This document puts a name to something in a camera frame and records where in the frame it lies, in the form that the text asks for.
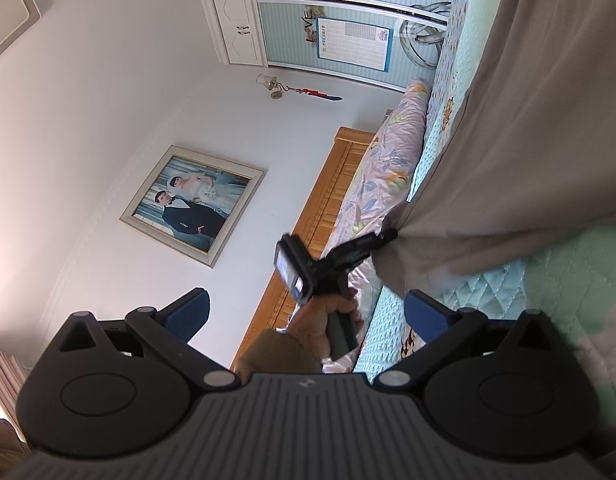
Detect framed wedding photo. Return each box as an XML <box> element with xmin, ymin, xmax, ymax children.
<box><xmin>119</xmin><ymin>145</ymin><xmax>267</xmax><ymax>268</ymax></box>

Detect person's left forearm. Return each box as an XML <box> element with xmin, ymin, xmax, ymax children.
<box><xmin>235</xmin><ymin>327</ymin><xmax>323</xmax><ymax>386</ymax></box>

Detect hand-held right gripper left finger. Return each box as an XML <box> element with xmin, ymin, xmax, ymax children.
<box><xmin>55</xmin><ymin>287</ymin><xmax>241</xmax><ymax>391</ymax></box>

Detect person's left hand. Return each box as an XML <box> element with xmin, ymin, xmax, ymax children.
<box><xmin>287</xmin><ymin>286</ymin><xmax>365</xmax><ymax>361</ymax></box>

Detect hanging wall ornament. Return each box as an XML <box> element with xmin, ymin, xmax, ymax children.
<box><xmin>257</xmin><ymin>72</ymin><xmax>345</xmax><ymax>103</ymax></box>

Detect wooden headboard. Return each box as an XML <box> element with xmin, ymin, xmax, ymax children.
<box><xmin>230</xmin><ymin>127</ymin><xmax>379</xmax><ymax>371</ymax></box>

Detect bee print quilted bedspread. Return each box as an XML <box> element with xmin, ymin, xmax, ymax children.
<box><xmin>353</xmin><ymin>0</ymin><xmax>616</xmax><ymax>436</ymax></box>

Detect grey pants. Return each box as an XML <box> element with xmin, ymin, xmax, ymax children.
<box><xmin>370</xmin><ymin>0</ymin><xmax>616</xmax><ymax>301</ymax></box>

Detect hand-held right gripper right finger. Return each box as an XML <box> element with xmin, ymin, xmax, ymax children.
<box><xmin>373</xmin><ymin>290</ymin><xmax>563</xmax><ymax>392</ymax></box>

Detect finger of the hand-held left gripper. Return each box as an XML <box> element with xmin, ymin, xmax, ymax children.
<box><xmin>367</xmin><ymin>227</ymin><xmax>400</xmax><ymax>251</ymax></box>

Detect white sliding door wardrobe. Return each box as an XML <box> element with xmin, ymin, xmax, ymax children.
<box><xmin>190</xmin><ymin>0</ymin><xmax>459</xmax><ymax>93</ymax></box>

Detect blue bordered wall chart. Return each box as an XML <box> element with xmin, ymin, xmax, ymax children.
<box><xmin>315</xmin><ymin>17</ymin><xmax>391</xmax><ymax>73</ymax></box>

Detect pink curtain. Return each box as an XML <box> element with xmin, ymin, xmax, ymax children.
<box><xmin>0</xmin><ymin>347</ymin><xmax>34</xmax><ymax>441</ymax></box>

